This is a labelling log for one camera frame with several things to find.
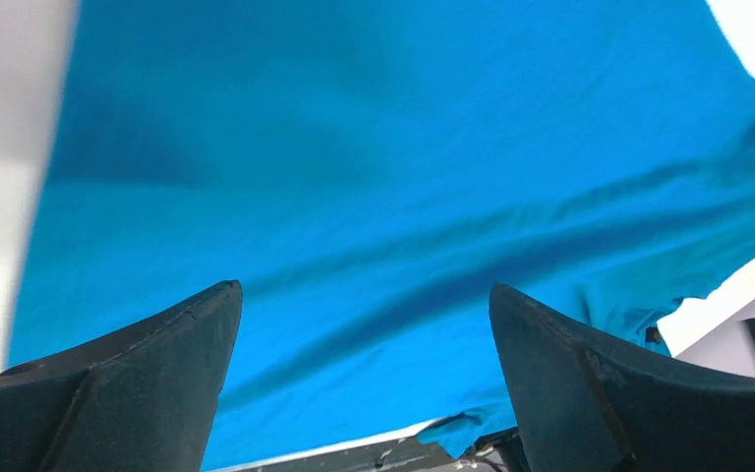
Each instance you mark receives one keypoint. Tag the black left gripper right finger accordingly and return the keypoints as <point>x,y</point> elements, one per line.
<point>585,400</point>

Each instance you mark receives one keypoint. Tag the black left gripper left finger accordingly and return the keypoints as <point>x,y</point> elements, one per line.
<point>141,398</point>

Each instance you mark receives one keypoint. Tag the blue t shirt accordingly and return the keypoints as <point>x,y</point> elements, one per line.
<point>368,171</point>

